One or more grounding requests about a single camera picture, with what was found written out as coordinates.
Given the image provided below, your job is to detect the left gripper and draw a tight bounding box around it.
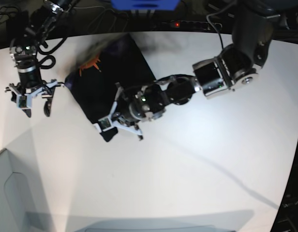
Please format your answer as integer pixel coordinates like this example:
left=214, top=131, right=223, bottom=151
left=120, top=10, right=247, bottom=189
left=107, top=82, right=144, bottom=140

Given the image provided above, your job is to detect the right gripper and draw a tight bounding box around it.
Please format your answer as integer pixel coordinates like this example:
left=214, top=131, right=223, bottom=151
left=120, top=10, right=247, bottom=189
left=4, top=79, right=64, bottom=118

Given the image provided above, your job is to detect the black T-shirt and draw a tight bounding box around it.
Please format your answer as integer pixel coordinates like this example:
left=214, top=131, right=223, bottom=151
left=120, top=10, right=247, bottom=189
left=64, top=34, right=156, bottom=142

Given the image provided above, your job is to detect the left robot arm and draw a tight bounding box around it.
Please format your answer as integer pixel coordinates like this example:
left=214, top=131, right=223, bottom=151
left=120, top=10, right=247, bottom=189
left=96, top=0, right=281, bottom=139

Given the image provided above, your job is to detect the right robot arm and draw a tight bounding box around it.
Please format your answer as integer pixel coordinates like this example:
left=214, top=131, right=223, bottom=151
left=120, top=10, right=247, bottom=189
left=5, top=0, right=78, bottom=117

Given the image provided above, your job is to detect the black equipment box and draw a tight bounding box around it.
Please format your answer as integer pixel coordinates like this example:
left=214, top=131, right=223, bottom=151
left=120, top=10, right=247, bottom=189
left=0, top=6, right=29, bottom=40

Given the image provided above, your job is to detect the black power strip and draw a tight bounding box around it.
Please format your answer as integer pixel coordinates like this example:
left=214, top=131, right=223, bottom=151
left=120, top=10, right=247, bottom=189
left=161, top=20, right=214, bottom=31

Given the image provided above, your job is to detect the blue box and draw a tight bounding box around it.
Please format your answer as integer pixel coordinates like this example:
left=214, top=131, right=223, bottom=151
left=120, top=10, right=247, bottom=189
left=111, top=0, right=180, bottom=11

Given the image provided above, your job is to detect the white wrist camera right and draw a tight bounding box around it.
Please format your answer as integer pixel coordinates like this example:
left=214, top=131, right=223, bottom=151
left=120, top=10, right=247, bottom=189
left=16, top=95, right=32, bottom=110

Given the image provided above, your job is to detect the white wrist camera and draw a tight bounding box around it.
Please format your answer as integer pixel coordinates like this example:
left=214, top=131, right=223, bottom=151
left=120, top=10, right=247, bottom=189
left=16, top=95, right=32, bottom=110
left=93, top=116, right=115, bottom=133

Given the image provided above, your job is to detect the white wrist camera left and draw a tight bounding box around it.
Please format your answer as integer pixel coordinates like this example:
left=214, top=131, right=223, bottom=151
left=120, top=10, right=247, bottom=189
left=93, top=116, right=115, bottom=133

